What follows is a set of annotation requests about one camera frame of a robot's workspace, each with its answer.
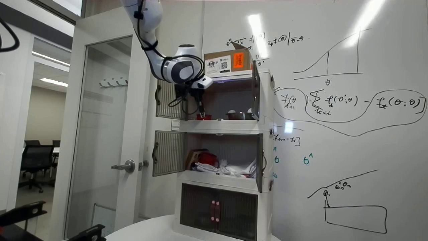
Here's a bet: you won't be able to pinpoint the white crumpled cloth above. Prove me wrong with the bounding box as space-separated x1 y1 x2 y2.
195 162 257 176

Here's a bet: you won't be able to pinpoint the middle right cabinet door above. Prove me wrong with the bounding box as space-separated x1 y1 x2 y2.
256 134 264 192

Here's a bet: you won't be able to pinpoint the upper right cabinet door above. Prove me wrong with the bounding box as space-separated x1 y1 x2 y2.
252 60 260 120

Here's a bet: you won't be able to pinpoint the upper left cabinet door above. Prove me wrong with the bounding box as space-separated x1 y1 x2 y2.
155 80 185 119

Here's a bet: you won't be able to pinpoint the dark object on top shelf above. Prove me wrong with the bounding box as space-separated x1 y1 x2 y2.
226 109 245 120

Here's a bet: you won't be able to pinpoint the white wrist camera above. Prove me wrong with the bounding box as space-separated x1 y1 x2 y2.
191 76 214 89

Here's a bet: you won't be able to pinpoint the black bar lower left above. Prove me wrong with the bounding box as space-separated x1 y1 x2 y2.
0 201 46 226

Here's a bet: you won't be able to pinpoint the red cup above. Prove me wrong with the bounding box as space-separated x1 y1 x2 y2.
197 113 211 120

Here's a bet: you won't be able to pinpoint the black office chair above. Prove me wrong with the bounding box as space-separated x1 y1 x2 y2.
19 144 54 191

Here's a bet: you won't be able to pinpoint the cardboard box with labels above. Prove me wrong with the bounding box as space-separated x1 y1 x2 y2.
203 43 252 75

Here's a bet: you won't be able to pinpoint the red object on middle shelf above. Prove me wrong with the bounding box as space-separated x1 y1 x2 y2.
199 152 218 166

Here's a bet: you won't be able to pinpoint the dark bottom cabinet door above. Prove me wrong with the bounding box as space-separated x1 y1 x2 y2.
179 183 258 241

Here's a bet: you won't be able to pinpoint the white wall hooks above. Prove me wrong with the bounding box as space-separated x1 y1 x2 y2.
99 77 128 88

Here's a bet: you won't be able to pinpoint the white glass door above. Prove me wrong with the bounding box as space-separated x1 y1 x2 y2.
48 8 150 241

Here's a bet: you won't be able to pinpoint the silver door handle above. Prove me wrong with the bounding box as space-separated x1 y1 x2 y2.
111 160 135 172

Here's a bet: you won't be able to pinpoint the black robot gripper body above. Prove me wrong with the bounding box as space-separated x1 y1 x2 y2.
173 85 205 104

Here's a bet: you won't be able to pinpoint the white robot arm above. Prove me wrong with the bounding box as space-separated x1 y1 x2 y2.
122 0 213 116

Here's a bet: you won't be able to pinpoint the black cable upper left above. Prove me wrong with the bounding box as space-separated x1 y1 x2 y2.
0 18 21 53

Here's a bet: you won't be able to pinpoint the middle left cabinet door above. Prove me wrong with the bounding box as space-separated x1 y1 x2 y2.
151 130 183 176

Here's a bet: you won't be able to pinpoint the black object bottom edge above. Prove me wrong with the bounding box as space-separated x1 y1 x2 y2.
67 223 106 241

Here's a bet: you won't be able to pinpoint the white shelf cabinet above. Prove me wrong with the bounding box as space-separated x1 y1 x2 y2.
174 71 274 241

